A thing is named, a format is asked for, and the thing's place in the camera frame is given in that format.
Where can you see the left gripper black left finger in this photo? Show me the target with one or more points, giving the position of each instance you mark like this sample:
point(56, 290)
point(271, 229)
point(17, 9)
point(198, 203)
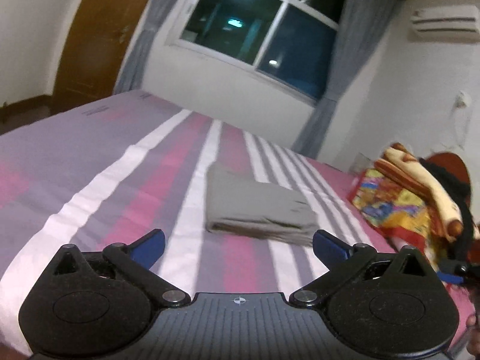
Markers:
point(117, 276)

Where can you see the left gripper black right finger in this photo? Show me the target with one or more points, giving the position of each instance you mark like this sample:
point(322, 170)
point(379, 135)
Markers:
point(359, 273)

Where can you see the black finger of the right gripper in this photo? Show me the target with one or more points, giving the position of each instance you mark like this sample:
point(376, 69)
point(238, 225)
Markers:
point(454, 271)

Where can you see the grey pants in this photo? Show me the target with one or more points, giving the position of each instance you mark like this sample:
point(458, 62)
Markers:
point(242, 206)

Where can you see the colourful folded blanket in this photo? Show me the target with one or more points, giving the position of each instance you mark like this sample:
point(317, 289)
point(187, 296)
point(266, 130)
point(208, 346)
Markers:
point(399, 215)

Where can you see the red white headboard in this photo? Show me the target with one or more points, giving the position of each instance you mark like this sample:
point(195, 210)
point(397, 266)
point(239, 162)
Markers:
point(452, 174)

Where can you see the cream brown plush blanket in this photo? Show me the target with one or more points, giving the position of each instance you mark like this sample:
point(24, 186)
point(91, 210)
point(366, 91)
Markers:
point(405, 169)

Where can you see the white air conditioner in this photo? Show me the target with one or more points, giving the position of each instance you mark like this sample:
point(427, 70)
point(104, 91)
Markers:
point(451, 24)

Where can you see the white framed window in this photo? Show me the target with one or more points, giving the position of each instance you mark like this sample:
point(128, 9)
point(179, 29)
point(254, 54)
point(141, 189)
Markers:
point(287, 42)

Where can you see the grey curtain right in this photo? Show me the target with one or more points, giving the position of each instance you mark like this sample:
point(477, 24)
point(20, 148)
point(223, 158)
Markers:
point(361, 28)

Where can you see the grey curtain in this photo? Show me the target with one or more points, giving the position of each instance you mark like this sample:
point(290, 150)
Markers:
point(132, 73)
point(361, 28)

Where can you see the brown wooden door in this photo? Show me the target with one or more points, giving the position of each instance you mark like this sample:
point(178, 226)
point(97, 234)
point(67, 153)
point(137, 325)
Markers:
point(94, 51)

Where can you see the grey curtain left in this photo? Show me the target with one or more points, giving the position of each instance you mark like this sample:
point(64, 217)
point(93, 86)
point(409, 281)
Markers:
point(132, 73)

